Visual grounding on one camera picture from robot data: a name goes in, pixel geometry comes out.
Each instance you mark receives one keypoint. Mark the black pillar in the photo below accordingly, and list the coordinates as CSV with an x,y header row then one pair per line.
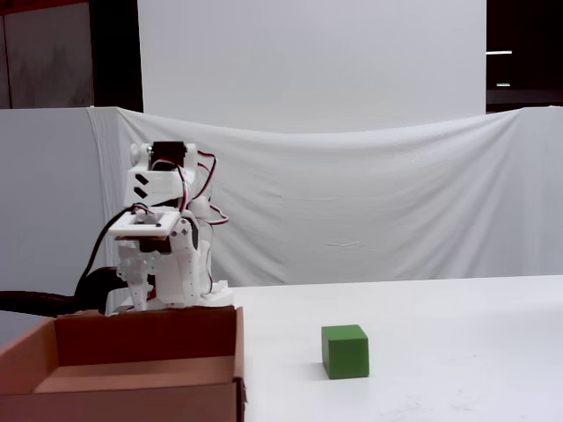
x,y
116,53

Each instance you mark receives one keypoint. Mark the white draped cloth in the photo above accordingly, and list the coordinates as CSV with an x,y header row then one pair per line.
x,y
352,198

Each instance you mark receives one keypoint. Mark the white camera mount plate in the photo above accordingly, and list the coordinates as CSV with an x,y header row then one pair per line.
x,y
167,226

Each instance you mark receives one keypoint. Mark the black table clamp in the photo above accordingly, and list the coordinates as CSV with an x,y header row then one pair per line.
x,y
94,285

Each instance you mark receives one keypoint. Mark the grey partition panel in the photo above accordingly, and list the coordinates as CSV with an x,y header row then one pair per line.
x,y
44,198

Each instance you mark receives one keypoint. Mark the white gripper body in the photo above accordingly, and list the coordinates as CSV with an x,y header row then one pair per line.
x,y
145,257

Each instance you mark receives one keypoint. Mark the green cube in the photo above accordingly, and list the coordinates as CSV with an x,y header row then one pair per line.
x,y
347,356

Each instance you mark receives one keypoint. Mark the brown cardboard box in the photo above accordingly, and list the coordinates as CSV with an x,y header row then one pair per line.
x,y
145,334

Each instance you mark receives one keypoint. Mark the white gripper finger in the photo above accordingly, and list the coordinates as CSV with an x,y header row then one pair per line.
x,y
178,281
138,296

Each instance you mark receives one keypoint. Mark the white backdrop panel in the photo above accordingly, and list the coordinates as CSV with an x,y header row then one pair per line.
x,y
308,57

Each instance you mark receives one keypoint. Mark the dark window opening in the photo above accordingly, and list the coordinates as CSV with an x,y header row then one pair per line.
x,y
528,26

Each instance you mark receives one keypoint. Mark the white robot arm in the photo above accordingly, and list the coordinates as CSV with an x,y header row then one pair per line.
x,y
156,186

